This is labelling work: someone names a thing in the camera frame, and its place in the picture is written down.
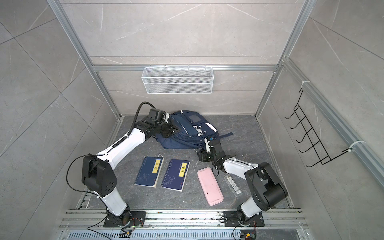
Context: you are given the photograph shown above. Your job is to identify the navy blue student backpack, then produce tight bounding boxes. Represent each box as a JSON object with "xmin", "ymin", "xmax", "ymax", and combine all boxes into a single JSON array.
[{"xmin": 154, "ymin": 110, "xmax": 233, "ymax": 150}]

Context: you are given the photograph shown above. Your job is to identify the blue book yellow label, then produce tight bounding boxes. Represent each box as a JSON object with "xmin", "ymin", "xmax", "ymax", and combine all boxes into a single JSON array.
[
  {"xmin": 161, "ymin": 159, "xmax": 190, "ymax": 192},
  {"xmin": 134, "ymin": 157, "xmax": 164, "ymax": 188}
]

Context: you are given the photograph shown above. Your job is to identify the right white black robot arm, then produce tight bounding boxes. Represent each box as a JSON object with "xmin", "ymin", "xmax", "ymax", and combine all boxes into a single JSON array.
[{"xmin": 198, "ymin": 139, "xmax": 288, "ymax": 225}]

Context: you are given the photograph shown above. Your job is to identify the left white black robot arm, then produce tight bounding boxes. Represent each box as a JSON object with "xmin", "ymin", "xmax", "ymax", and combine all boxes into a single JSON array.
[{"xmin": 80, "ymin": 102, "xmax": 179, "ymax": 227}]

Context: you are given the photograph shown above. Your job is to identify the pink pencil case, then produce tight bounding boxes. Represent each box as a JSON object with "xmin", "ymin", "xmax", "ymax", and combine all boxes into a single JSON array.
[{"xmin": 197, "ymin": 168, "xmax": 224, "ymax": 206}]

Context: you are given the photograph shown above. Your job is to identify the clear plastic ruler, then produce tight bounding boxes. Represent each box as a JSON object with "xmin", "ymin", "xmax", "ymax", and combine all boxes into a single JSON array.
[{"xmin": 224, "ymin": 173, "xmax": 242, "ymax": 197}]

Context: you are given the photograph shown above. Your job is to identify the white wire mesh basket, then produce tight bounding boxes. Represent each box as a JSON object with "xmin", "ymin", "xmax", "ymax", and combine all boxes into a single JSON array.
[{"xmin": 142, "ymin": 66, "xmax": 214, "ymax": 94}]

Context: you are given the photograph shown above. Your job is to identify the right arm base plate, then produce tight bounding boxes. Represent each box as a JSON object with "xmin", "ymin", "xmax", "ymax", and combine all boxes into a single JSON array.
[{"xmin": 219, "ymin": 211, "xmax": 265, "ymax": 227}]

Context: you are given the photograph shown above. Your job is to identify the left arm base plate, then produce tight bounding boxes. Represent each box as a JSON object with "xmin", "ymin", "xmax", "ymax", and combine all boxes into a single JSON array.
[{"xmin": 104, "ymin": 211, "xmax": 147, "ymax": 228}]

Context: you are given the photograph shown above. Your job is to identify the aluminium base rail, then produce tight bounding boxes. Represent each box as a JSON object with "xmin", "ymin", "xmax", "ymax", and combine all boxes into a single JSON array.
[{"xmin": 58, "ymin": 209, "xmax": 313, "ymax": 240}]

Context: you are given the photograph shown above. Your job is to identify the black wire hook rack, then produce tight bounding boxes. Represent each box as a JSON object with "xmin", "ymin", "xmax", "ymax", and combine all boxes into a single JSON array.
[{"xmin": 284, "ymin": 89, "xmax": 353, "ymax": 168}]

